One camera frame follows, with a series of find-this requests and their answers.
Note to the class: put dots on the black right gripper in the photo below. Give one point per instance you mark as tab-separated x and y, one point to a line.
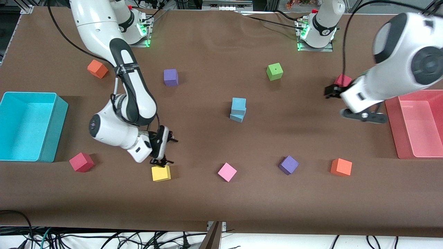
156	137

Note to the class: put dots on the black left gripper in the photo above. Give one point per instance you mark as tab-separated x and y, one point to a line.
333	91

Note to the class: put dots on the light blue foam block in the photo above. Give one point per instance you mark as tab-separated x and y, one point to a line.
238	118
238	103

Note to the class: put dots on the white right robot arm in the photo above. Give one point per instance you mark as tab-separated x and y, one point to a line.
93	27

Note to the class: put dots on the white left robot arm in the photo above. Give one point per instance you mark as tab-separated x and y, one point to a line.
380	86

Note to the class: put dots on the red foam block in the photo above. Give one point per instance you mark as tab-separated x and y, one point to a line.
81	162
343	80

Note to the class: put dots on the yellow foam block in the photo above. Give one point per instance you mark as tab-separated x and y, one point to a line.
160	173

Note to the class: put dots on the green foam block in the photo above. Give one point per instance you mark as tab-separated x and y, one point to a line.
274	71

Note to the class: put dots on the pink foam block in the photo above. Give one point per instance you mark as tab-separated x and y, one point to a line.
227	172

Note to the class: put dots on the purple foam block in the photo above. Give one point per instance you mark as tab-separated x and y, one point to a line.
288	165
171	76

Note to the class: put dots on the orange foam block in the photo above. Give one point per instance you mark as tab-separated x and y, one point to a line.
97	69
341	167

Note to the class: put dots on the brown paper table cover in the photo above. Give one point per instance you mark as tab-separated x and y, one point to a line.
221	207

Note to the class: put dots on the orange and green clutter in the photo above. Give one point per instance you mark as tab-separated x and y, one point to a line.
297	3

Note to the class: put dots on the pink plastic bin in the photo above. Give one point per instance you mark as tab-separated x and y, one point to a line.
422	138

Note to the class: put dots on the grey equipment box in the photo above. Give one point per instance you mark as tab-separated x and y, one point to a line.
225	5

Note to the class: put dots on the cyan plastic bin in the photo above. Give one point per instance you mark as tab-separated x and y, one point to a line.
27	131

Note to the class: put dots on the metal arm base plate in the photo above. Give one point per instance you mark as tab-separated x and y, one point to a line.
145	43
328	49

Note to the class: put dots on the small metal bracket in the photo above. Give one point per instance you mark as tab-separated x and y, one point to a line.
223	226

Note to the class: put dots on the aluminium frame profile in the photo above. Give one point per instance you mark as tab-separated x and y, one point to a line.
27	7

